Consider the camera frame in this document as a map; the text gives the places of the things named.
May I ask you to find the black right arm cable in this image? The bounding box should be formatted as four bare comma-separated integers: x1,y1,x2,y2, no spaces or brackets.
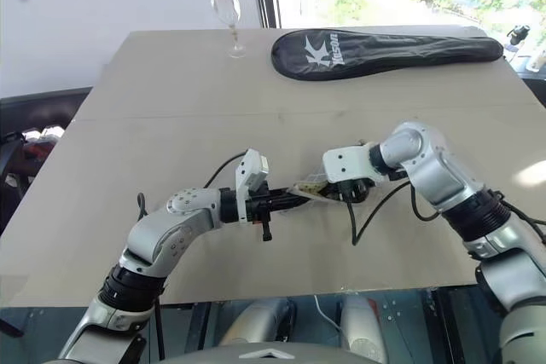
346,179,436,247

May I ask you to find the silver robot leg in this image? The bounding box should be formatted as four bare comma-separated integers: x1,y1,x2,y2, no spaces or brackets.
219,295,298,359
340,294,390,364

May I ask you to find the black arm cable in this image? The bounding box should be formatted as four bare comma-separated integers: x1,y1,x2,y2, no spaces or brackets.
346,179,436,247
136,150,249,222

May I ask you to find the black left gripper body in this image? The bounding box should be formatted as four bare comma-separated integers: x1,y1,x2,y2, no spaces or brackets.
247,187,283,243

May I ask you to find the red and white clutter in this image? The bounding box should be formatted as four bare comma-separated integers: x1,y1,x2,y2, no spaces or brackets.
21,124,67,163

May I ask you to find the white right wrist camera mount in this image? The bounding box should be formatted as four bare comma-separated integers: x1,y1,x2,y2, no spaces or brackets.
322,143,381,188

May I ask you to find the white cup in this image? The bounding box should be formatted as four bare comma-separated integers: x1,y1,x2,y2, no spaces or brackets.
527,49,546,74

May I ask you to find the clear wine glass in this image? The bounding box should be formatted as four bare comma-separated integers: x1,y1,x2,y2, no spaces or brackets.
207,0,249,60

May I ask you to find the grey robot chest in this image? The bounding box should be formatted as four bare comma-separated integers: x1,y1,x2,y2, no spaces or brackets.
199,340,345,364

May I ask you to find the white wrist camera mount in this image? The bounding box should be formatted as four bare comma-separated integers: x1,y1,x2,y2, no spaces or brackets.
233,148,271,226
322,143,381,188

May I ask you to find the black racket cover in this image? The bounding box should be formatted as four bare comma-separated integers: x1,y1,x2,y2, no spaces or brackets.
270,28,505,83

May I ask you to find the small clear plastic object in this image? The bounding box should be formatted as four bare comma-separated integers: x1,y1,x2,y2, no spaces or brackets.
291,166,339,203

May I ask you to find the thin white cable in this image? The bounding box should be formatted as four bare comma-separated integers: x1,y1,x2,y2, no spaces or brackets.
312,293,345,333

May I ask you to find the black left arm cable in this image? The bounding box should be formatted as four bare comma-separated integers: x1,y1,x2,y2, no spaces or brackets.
136,150,249,222

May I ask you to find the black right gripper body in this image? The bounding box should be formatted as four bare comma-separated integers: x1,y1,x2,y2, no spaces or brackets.
335,176,377,205

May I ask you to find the small black device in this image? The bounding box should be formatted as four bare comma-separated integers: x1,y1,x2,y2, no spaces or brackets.
506,23,532,47

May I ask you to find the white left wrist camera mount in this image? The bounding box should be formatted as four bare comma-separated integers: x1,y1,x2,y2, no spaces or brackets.
233,148,271,226

